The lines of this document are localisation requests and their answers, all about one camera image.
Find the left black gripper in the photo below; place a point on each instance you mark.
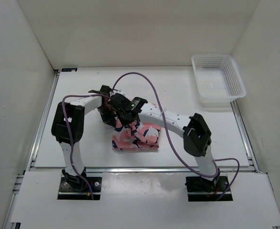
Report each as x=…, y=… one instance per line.
x=110, y=120

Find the aluminium left rail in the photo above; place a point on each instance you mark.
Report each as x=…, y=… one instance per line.
x=36, y=143

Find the white plastic mesh basket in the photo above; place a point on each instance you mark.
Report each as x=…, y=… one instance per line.
x=218, y=80

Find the pink shark print shorts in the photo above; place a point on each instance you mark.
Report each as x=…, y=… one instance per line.
x=135, y=136

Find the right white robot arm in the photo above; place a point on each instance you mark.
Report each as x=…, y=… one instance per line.
x=193, y=130

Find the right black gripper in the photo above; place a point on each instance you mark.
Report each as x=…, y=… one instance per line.
x=125, y=122

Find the aluminium right rail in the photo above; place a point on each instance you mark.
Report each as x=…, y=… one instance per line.
x=244, y=136

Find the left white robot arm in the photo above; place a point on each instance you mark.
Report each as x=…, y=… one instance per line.
x=68, y=128

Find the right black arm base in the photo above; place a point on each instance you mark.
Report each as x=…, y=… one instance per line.
x=202, y=190

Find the aluminium front rail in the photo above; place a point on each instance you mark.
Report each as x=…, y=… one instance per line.
x=135, y=169

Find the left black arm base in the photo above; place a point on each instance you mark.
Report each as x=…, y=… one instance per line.
x=75, y=188

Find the aluminium rail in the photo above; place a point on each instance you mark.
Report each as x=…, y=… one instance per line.
x=135, y=169
x=244, y=136
x=36, y=143

